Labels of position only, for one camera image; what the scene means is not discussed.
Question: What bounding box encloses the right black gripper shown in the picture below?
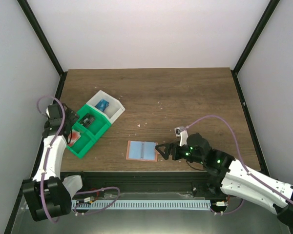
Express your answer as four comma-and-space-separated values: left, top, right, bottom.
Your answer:
156, 141, 205, 164

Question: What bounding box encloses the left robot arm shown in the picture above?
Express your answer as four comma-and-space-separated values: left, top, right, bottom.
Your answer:
22, 103, 90, 221

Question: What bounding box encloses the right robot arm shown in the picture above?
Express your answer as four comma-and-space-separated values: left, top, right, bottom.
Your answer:
155, 133, 293, 228

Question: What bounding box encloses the black card in bin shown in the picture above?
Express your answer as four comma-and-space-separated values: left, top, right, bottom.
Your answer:
79, 113, 95, 128

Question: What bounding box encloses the red dot card in bin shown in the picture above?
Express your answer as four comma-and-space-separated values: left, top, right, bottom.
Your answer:
67, 130, 81, 147

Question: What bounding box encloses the blue card in bin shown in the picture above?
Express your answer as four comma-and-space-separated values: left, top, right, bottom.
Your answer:
95, 99, 109, 112

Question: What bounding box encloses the green plastic bin middle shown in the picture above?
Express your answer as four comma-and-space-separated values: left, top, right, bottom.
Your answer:
73, 104, 111, 143

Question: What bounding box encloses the white plastic bin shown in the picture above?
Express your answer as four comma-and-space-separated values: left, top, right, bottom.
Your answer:
86, 90, 125, 124

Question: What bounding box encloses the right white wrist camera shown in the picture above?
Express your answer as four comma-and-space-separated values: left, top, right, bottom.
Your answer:
174, 126, 188, 147

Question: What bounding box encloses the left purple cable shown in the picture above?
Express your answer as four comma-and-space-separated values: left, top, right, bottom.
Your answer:
36, 96, 122, 224

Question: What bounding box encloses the purple cable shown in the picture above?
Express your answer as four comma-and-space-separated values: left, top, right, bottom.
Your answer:
185, 115, 293, 215
36, 96, 122, 224

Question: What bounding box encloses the light blue slotted cable duct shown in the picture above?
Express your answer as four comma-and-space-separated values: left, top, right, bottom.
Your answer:
72, 200, 211, 211

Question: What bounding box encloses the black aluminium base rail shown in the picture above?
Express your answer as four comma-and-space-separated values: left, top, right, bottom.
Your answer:
60, 171, 226, 199

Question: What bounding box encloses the left black frame post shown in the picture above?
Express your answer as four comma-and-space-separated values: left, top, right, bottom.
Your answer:
16, 0, 65, 76

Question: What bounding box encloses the black frame post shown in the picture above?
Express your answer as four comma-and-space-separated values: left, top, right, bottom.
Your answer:
16, 0, 65, 76
233, 0, 281, 74

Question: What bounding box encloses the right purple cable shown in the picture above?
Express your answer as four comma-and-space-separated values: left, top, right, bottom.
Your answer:
185, 115, 293, 215

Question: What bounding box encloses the right black frame post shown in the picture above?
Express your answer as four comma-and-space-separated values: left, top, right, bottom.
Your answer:
233, 0, 281, 74

